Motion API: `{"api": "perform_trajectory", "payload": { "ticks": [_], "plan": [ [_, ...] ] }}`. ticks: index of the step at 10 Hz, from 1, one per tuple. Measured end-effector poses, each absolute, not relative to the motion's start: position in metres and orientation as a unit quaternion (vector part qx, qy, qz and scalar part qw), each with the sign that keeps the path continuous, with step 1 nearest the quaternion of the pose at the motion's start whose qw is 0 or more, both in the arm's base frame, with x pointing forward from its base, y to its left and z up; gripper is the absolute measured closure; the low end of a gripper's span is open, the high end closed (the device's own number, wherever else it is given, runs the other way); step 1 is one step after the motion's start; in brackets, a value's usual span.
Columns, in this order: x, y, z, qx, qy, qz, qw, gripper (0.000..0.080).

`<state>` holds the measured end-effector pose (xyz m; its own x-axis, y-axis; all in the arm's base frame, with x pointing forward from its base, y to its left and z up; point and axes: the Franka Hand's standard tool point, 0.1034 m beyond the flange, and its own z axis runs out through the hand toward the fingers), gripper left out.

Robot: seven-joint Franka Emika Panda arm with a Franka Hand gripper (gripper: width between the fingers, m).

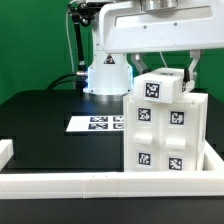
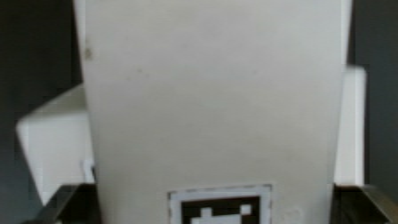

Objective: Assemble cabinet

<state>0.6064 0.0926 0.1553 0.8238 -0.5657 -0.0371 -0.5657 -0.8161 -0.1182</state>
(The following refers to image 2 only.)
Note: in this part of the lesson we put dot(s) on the white cabinet top block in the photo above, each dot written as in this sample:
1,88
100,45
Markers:
212,78

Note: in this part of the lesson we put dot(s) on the white cabinet body box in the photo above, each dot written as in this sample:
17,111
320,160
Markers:
57,145

